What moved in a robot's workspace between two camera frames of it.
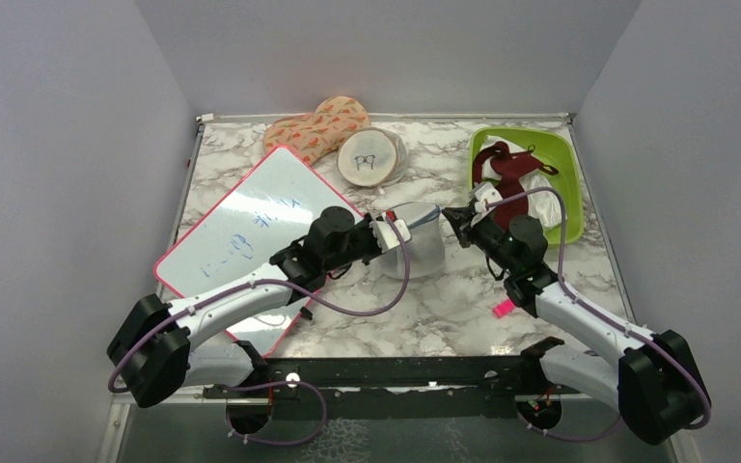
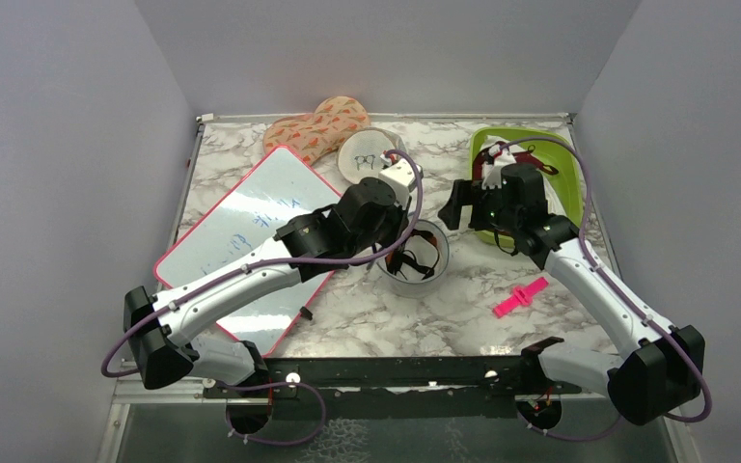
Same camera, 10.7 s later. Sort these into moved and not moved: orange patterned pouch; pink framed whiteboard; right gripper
Moved: right gripper
Not moved: orange patterned pouch; pink framed whiteboard
